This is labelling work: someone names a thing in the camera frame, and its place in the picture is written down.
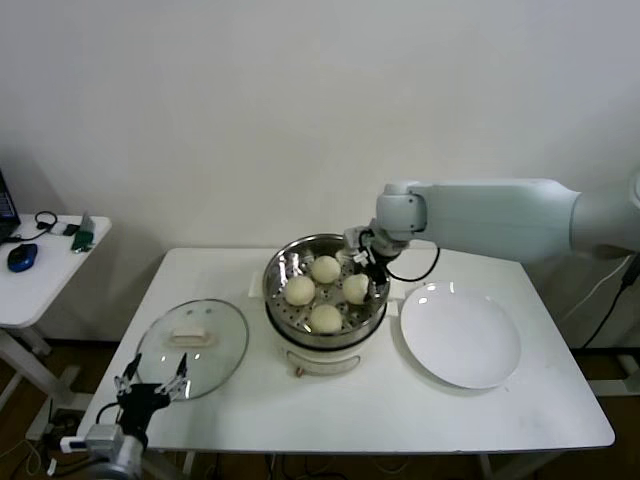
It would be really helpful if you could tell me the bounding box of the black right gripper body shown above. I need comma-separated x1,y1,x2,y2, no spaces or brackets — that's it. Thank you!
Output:
357,228,394,274

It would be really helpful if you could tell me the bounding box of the black floor power strip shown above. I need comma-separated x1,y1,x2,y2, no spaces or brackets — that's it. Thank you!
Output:
49,408,82,442

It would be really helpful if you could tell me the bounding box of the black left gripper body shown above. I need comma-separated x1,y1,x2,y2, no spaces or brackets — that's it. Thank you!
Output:
115,380,174,436

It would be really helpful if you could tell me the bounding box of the black laptop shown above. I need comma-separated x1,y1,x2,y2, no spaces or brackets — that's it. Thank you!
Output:
0,167,23,246

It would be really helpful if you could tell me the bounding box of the white round plate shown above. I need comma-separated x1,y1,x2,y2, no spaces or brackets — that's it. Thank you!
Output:
398,280,522,390

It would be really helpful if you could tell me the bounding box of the green circuit board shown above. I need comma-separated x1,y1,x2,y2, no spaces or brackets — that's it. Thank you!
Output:
69,213,97,255

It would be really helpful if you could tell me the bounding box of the cream electric cooker pot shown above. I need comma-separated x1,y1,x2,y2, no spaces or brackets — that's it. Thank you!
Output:
248,272,404,376

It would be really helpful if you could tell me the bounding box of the glass lid with cream handle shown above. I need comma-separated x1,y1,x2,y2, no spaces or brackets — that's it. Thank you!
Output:
135,298,250,402

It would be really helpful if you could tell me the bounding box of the black coiled cable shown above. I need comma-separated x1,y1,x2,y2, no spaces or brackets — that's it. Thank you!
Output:
9,211,60,244

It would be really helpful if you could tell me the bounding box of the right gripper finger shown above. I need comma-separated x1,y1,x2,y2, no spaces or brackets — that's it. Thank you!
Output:
366,263,390,302

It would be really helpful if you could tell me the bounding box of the white stand base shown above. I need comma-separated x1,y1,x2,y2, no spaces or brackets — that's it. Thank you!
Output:
582,349,640,397

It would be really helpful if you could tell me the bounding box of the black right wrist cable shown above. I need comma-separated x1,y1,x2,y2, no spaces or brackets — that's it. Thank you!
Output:
384,244,441,284

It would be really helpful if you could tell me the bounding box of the blue computer mouse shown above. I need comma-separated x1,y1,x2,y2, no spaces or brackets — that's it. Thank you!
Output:
6,243,40,274

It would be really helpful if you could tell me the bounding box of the stainless steel steamer basket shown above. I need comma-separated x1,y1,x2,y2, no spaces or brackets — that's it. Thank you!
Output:
248,232,404,346

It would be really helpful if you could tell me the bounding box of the white wall cable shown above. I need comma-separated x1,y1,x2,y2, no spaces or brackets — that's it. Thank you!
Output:
562,254,636,321

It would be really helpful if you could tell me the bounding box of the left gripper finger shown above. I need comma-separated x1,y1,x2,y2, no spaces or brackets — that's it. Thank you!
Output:
158,352,192,399
113,352,144,396

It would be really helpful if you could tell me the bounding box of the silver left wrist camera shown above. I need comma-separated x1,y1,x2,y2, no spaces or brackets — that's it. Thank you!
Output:
84,424,124,450

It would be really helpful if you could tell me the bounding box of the white steamed baozi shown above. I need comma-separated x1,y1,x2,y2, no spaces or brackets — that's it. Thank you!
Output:
310,254,342,285
284,276,317,307
342,274,372,305
309,303,344,335

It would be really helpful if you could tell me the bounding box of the white side table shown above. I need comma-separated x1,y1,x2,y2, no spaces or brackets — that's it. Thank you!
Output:
0,215,112,416

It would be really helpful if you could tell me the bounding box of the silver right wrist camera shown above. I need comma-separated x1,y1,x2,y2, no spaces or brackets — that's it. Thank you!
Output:
342,225,374,250

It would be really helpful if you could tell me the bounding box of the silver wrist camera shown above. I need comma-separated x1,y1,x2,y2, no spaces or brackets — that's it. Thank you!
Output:
84,424,124,450
342,225,374,250

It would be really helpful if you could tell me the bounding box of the black power cable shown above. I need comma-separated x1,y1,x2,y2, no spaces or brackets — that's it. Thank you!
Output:
582,259,640,350

